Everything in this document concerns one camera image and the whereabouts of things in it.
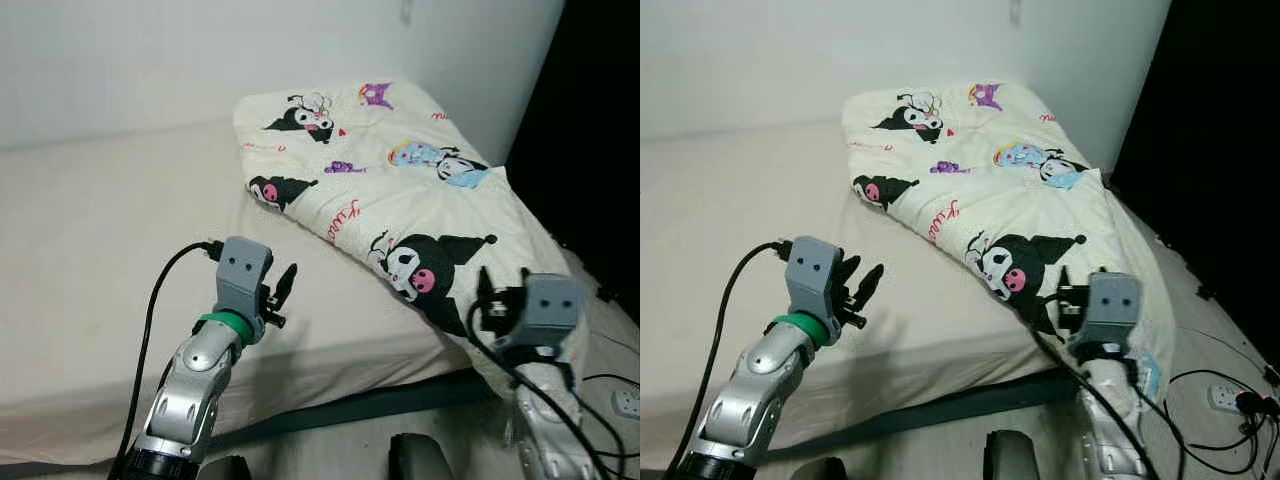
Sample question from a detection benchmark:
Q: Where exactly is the cream quilt with cartoon print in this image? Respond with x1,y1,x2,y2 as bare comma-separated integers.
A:
842,80,1179,401
233,80,626,441

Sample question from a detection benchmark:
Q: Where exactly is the mattress with cream sheet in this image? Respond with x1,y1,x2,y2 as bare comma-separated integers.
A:
0,120,521,466
640,120,1111,471

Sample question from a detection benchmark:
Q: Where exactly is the black robot right leg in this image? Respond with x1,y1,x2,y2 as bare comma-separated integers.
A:
388,433,456,480
983,430,1046,480

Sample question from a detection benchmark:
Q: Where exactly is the black cabinet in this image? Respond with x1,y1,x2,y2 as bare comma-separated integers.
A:
1110,0,1280,331
505,0,641,321

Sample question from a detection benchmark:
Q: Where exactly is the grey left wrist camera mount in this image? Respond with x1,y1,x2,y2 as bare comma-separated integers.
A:
785,237,846,331
214,236,274,329

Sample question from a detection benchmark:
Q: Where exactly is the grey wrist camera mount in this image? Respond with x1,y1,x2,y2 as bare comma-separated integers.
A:
785,237,846,331
1075,271,1145,353
497,273,587,353
214,236,274,329

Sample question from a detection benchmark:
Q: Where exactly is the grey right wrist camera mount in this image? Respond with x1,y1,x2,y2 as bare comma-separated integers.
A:
497,273,587,353
1075,271,1145,353

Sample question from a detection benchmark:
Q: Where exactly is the black floor cable with plug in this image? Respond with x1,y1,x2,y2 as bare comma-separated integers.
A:
575,372,641,471
1165,365,1280,476

